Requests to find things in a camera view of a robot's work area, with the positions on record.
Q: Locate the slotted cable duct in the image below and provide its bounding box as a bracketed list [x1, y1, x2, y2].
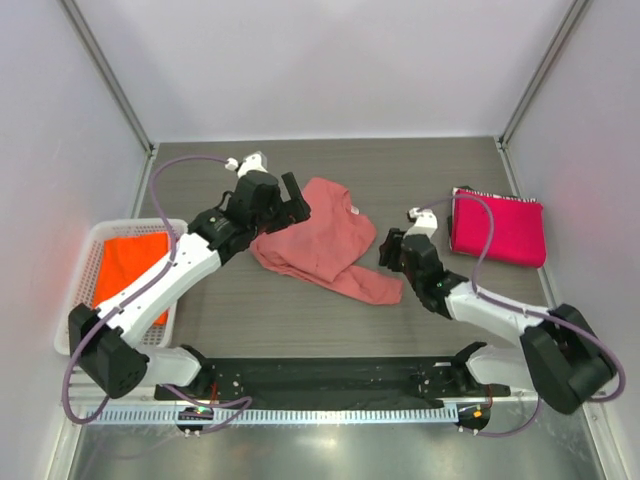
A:
[94, 404, 458, 427]

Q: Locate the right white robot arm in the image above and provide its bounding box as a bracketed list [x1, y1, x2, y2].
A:
[379, 228, 625, 414]

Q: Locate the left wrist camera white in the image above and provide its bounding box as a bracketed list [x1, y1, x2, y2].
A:
[225, 151, 267, 178]

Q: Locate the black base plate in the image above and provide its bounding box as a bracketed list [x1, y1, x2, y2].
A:
[154, 355, 511, 404]

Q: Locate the folded magenta t shirt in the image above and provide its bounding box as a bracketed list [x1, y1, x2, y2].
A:
[449, 194, 547, 268]

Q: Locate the orange t shirt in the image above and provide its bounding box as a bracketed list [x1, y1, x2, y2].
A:
[93, 233, 169, 307]

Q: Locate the salmon pink t shirt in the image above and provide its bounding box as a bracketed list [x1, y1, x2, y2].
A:
[250, 177, 403, 306]

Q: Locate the right aluminium frame post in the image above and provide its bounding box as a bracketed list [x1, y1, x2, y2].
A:
[496, 0, 592, 150]

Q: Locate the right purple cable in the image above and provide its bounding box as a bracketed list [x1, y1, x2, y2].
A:
[419, 195, 627, 439]

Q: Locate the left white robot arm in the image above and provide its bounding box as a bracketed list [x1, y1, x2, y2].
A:
[68, 170, 311, 399]

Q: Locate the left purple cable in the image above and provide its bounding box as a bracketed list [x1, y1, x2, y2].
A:
[60, 153, 254, 459]

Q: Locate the white plastic basket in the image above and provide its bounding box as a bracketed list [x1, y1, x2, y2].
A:
[53, 218, 187, 356]

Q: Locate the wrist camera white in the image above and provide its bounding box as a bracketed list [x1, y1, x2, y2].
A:
[225, 151, 267, 178]
[405, 207, 438, 239]

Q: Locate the left aluminium frame post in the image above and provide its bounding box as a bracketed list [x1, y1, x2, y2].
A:
[58, 0, 154, 156]

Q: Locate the purple cable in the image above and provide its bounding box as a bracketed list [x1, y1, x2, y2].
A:
[60, 153, 254, 459]
[419, 195, 627, 439]

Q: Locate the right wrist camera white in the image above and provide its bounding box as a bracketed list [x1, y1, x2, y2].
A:
[405, 207, 438, 239]

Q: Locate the aluminium frame post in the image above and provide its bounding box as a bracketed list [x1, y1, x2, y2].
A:
[496, 0, 592, 150]
[58, 0, 154, 156]

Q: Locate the striped folded shirt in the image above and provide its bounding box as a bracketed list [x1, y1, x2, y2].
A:
[452, 187, 539, 203]

